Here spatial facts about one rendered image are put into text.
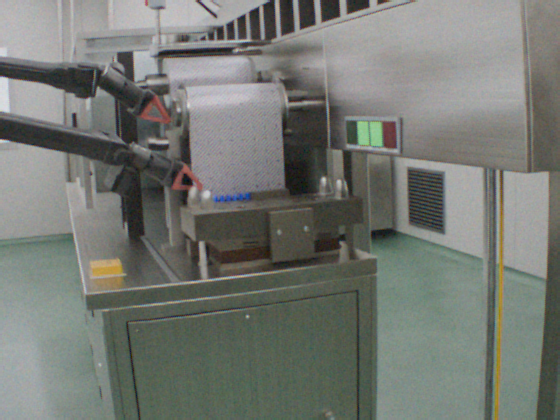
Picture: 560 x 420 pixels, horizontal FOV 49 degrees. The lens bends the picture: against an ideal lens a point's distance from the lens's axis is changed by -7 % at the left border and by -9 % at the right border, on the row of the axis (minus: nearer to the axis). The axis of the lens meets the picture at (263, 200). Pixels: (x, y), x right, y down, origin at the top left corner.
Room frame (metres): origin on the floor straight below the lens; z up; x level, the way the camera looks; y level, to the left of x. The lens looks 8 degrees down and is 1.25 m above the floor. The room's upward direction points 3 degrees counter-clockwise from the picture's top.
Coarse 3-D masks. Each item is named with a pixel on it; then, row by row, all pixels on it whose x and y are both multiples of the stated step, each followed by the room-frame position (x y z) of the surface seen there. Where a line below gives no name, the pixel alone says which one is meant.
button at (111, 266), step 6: (96, 264) 1.44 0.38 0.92; (102, 264) 1.44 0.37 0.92; (108, 264) 1.43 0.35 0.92; (114, 264) 1.43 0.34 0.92; (120, 264) 1.43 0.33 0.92; (96, 270) 1.41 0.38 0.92; (102, 270) 1.42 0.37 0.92; (108, 270) 1.42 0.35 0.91; (114, 270) 1.42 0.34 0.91; (120, 270) 1.43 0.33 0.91
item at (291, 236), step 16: (304, 208) 1.49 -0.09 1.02; (272, 224) 1.45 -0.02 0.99; (288, 224) 1.46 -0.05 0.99; (304, 224) 1.47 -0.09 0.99; (272, 240) 1.45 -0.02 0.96; (288, 240) 1.46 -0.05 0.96; (304, 240) 1.47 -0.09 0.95; (272, 256) 1.45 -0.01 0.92; (288, 256) 1.46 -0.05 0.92; (304, 256) 1.47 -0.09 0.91
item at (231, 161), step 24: (192, 144) 1.62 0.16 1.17; (216, 144) 1.64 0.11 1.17; (240, 144) 1.65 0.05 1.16; (264, 144) 1.67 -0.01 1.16; (192, 168) 1.62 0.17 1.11; (216, 168) 1.63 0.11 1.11; (240, 168) 1.65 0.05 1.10; (264, 168) 1.67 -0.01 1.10; (216, 192) 1.63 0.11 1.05; (240, 192) 1.65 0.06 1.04
